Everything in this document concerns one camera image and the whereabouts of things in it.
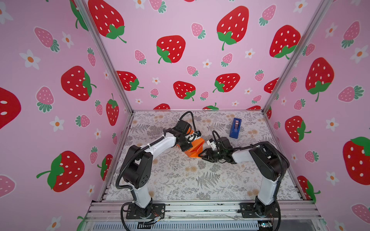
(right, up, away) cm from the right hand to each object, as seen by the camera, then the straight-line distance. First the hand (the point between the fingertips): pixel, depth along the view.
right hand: (198, 158), depth 90 cm
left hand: (-6, +9, +2) cm, 11 cm away
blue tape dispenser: (+28, +19, +13) cm, 37 cm away
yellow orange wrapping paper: (-1, +6, +5) cm, 7 cm away
